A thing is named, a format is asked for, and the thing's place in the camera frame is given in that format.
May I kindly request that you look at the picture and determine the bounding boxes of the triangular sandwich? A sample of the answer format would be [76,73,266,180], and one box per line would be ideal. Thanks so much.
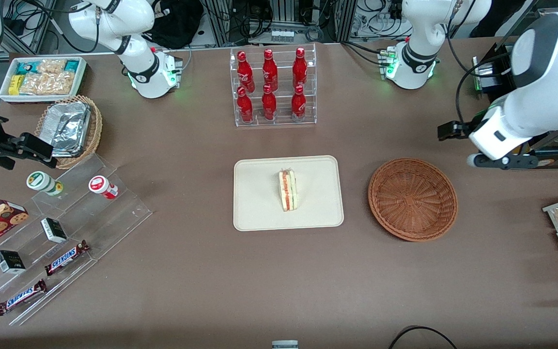
[279,168,299,213]

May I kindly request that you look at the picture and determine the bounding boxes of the clear acrylic stepped display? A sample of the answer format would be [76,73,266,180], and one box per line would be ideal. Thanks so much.
[0,154,153,327]

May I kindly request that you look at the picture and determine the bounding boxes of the silver foil containers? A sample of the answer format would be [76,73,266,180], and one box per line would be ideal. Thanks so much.
[43,101,92,159]

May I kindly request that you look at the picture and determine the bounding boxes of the cream plastic tray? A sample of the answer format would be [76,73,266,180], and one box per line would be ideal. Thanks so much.
[233,155,345,232]

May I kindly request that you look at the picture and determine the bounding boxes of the small black carton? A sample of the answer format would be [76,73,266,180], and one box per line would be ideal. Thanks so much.
[41,218,68,244]
[0,250,27,275]

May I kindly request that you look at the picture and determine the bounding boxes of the black bag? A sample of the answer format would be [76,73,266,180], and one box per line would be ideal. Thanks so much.
[144,0,205,49]

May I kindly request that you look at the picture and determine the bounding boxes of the brown round wicker basket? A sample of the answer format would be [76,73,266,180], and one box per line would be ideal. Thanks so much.
[368,158,458,242]

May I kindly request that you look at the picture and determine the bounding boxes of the white rectangular snack bin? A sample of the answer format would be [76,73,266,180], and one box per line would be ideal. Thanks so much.
[0,56,88,104]

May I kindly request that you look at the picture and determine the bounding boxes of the brown snickers bar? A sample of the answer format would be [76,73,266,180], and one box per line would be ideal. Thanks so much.
[44,240,91,277]
[0,279,48,317]

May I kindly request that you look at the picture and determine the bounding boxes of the red cola bottle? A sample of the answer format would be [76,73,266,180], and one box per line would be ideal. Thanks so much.
[293,47,308,90]
[237,50,256,94]
[291,85,307,122]
[261,84,278,121]
[262,48,279,92]
[236,86,254,124]

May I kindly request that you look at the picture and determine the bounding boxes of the clear acrylic bottle rack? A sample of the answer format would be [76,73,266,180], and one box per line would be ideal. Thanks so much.
[230,43,317,127]

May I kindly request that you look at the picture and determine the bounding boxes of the black cable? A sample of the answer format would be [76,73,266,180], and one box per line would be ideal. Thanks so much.
[388,326,459,349]

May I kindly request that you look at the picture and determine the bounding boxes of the yellow snack packet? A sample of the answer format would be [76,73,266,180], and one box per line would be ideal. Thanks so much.
[8,74,26,96]

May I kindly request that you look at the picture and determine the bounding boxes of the green lid cup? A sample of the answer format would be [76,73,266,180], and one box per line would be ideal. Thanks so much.
[26,171,64,197]

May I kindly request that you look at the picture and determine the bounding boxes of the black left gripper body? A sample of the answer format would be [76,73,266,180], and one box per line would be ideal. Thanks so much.
[453,121,475,139]

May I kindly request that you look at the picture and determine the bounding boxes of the red lid cup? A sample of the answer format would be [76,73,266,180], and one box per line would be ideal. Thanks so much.
[89,175,119,200]

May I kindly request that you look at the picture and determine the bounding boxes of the clear rice cracker packet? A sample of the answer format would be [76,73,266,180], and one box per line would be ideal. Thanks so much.
[19,72,77,96]
[36,59,67,75]

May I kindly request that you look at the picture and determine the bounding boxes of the light wicker basket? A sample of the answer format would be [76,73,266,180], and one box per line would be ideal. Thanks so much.
[34,95,104,170]

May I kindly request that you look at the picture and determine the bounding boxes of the aluminium frame rack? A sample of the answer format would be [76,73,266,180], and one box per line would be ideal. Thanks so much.
[201,0,358,45]

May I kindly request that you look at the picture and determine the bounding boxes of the black box with green light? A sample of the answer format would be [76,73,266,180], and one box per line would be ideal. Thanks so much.
[471,56,501,94]

